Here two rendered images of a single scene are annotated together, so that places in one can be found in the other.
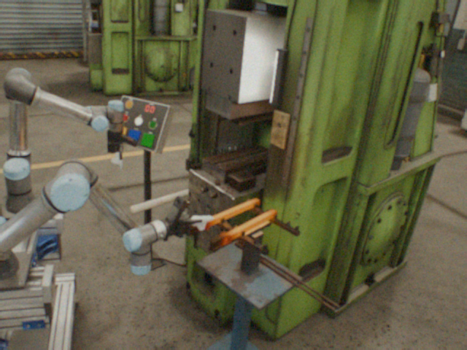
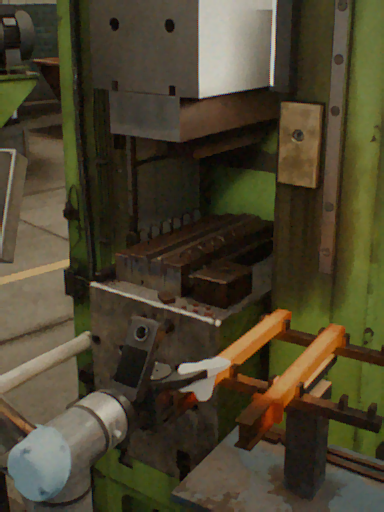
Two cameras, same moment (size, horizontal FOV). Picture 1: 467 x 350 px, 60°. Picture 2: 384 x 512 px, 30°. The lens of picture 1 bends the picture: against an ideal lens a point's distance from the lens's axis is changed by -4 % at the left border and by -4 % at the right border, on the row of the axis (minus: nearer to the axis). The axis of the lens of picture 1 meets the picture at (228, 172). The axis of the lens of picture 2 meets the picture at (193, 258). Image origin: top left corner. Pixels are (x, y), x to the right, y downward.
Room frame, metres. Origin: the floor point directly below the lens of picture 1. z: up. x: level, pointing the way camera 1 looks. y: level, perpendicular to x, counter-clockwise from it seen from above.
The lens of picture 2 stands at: (0.49, 0.28, 1.56)
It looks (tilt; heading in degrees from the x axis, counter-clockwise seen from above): 20 degrees down; 349
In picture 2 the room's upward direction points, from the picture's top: straight up
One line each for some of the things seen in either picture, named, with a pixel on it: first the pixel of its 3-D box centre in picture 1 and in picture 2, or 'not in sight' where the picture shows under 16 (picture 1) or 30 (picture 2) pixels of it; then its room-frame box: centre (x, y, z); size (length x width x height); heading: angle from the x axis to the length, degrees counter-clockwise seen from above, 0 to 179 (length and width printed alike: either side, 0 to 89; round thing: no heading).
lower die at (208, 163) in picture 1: (241, 161); (199, 247); (2.19, -0.07, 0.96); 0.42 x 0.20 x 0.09; 132
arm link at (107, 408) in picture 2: (157, 230); (100, 423); (1.31, 0.24, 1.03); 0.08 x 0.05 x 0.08; 46
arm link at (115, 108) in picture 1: (115, 111); not in sight; (2.04, 0.61, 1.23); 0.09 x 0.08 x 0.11; 114
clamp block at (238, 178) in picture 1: (243, 181); (224, 284); (1.96, -0.08, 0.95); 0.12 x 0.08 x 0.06; 132
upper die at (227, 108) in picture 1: (248, 100); (199, 105); (2.19, -0.07, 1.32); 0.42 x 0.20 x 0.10; 132
